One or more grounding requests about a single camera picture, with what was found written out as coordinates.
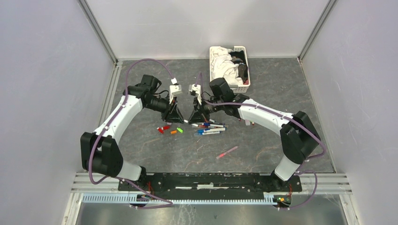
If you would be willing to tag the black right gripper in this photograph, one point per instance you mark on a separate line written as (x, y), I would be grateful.
(199, 115)

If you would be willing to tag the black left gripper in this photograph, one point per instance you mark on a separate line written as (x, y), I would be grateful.
(172, 114)

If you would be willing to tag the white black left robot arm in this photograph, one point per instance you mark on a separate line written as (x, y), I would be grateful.
(100, 152)

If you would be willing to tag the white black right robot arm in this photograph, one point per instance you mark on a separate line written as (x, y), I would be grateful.
(298, 135)

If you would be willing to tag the clear blue ballpoint pen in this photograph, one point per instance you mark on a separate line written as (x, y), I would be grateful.
(207, 133)

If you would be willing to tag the pink gel pen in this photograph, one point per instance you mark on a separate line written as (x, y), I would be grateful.
(227, 152)

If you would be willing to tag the blue capped thick marker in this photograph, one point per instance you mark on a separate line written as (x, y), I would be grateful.
(217, 129)

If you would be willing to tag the white cloth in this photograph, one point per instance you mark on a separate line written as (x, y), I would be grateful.
(221, 65)

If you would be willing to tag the white plastic basket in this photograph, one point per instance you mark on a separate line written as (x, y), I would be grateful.
(237, 88)

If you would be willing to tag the black cloth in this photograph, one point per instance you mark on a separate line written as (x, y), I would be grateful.
(238, 57)

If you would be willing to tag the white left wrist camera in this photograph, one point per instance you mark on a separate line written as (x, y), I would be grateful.
(175, 90)

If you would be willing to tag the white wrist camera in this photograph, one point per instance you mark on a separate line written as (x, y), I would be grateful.
(194, 90)
(175, 90)

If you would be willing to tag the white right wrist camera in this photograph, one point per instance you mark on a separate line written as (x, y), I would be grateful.
(194, 90)

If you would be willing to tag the white slotted cable duct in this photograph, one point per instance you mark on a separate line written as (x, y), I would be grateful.
(133, 199)

